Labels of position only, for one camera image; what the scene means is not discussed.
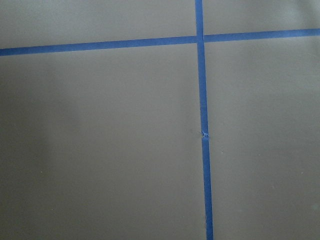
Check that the blue tape strip crosswise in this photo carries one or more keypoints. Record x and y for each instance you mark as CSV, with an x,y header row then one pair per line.
x,y
150,42

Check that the blue tape strip lengthwise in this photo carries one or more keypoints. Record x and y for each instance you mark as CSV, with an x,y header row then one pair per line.
x,y
205,138

